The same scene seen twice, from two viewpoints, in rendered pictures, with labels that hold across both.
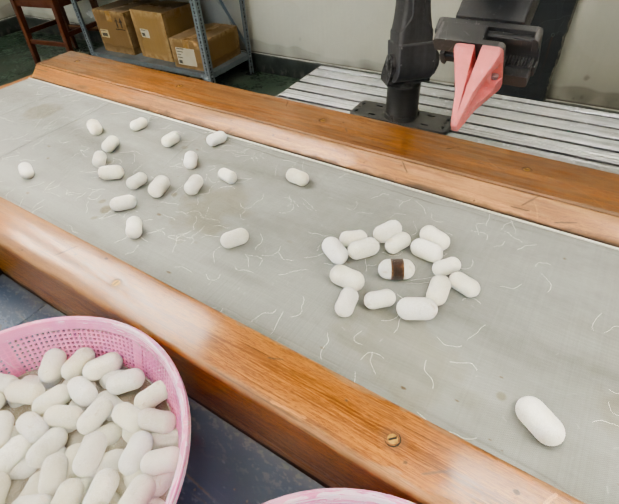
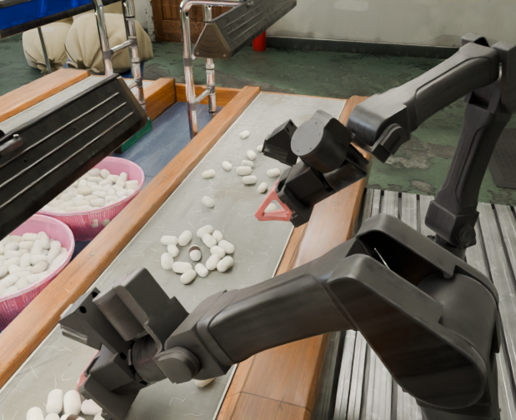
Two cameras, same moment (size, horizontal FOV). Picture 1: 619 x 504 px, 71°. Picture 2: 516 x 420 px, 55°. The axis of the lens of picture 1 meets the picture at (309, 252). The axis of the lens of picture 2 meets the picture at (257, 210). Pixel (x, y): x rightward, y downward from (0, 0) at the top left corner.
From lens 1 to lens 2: 0.88 m
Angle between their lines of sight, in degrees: 56
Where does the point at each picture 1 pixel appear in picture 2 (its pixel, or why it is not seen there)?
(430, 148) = (318, 251)
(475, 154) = not seen: hidden behind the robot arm
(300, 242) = (214, 223)
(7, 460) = (93, 188)
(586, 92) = not seen: outside the picture
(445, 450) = (87, 266)
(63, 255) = (178, 162)
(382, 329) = (157, 256)
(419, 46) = (443, 211)
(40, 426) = (104, 189)
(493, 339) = not seen: hidden behind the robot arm
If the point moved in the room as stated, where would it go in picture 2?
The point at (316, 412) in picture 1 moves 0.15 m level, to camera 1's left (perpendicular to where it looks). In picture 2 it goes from (103, 235) to (98, 197)
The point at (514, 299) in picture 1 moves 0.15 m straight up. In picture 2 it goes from (185, 299) to (177, 226)
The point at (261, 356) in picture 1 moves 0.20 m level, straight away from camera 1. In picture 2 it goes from (128, 218) to (216, 192)
